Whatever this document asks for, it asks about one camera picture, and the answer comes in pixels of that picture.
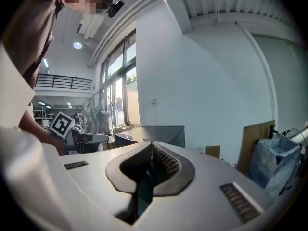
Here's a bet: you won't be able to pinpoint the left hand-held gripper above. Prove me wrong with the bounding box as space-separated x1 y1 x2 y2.
50 111 110 155

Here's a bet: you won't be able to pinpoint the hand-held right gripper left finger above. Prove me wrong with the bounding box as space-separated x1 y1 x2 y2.
60 141 153 225

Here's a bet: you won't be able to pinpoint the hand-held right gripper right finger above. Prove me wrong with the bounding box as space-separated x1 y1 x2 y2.
134 141 275 226

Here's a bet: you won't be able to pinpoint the black washing machine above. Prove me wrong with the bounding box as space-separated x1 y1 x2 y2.
115 125 186 149

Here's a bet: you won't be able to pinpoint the person's left forearm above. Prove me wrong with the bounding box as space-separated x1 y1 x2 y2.
19 109 67 156

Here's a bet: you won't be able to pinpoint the small cardboard sheet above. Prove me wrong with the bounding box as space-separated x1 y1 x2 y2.
205 145 221 159

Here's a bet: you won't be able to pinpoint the black standing fan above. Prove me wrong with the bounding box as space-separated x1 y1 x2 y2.
83 91 114 136

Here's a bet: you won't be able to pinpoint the large cardboard sheet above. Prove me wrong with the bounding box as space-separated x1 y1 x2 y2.
237 120 276 175

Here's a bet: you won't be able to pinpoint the black framed window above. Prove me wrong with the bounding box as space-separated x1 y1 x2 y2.
100 29 141 129

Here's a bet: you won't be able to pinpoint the black balcony railing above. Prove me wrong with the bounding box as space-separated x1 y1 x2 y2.
35 73 93 90

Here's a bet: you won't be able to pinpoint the white ceiling air conditioner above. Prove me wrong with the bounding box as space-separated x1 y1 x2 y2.
76 14 105 39

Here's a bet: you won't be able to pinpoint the white ceiling pipes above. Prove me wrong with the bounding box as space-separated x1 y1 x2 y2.
88 0 161 69

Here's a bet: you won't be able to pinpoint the person's dark shirt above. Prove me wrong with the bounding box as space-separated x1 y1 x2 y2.
1 0 73 89

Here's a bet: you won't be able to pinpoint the white wall conduit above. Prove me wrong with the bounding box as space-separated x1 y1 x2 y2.
235 22 279 127

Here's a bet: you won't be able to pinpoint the black head camera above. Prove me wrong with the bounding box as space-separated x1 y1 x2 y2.
106 0 125 18

